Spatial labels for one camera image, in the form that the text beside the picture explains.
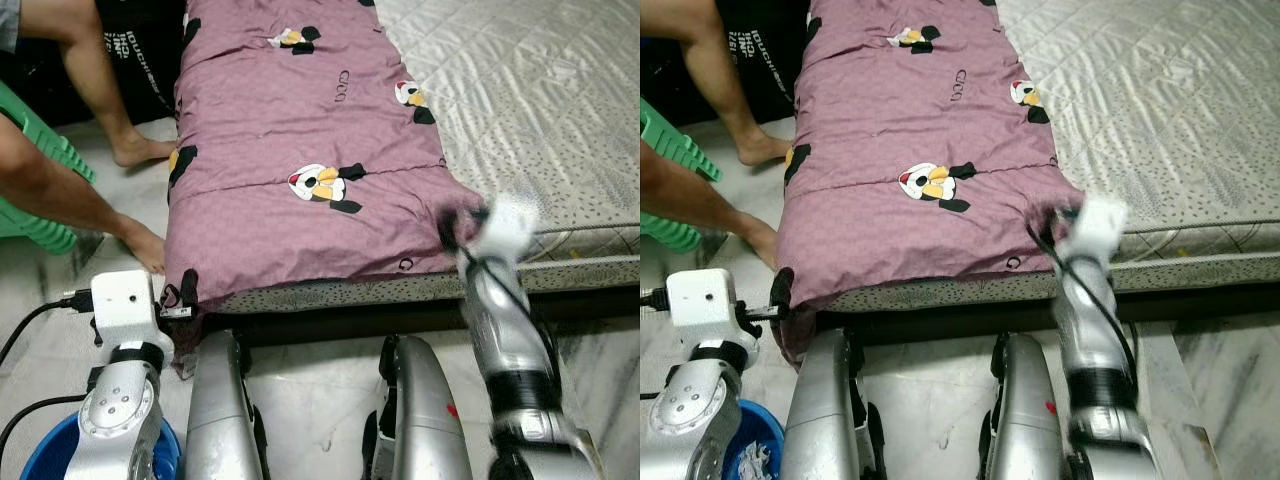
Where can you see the purple cartoon print quilt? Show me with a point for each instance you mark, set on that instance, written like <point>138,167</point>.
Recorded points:
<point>920,110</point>
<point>300,120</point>

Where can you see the green plastic stool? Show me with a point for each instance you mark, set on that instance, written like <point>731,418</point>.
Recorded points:
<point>50,145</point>
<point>675,150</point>

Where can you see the printed paper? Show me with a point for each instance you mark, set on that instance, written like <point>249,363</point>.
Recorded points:
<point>748,462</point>

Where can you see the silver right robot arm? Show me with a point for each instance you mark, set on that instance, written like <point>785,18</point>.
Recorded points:
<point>505,330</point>
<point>1090,330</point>

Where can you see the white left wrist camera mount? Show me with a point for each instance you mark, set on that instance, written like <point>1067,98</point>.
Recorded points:
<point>125,300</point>
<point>705,298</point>

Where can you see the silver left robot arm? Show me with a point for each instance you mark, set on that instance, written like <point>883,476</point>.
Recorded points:
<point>115,420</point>
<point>695,420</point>

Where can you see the blue plastic bucket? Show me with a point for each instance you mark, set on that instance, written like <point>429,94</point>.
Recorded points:
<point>745,418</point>
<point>50,455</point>

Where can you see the white patterned mattress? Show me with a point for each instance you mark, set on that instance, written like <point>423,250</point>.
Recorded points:
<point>540,90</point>
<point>1160,90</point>

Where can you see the black bag white print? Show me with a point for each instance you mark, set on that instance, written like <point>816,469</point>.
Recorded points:
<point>140,60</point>
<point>760,50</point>

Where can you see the dark bed base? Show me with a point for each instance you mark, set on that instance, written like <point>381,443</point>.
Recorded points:
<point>950,322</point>
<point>350,325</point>

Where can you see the silver robot right leg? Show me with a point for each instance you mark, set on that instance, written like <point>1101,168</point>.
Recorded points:
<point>420,420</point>
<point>1025,420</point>

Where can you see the silver robot leg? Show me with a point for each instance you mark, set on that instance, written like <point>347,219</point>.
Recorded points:
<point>825,420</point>
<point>420,420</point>
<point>220,420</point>
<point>1025,420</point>

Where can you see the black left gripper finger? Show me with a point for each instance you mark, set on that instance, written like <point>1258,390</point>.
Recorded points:
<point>782,285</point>
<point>189,285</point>

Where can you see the bare person leg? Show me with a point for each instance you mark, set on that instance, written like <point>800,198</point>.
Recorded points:
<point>85,70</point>
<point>690,195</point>
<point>60,190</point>
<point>715,70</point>

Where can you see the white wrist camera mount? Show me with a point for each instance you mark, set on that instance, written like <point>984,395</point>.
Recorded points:
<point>510,225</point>
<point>705,298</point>
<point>125,300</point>
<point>1100,225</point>

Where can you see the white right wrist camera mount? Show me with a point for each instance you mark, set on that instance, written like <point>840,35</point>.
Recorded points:
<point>1100,225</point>
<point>510,225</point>

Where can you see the silver robot left leg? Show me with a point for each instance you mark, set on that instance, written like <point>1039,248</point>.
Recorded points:
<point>220,420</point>
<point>825,420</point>

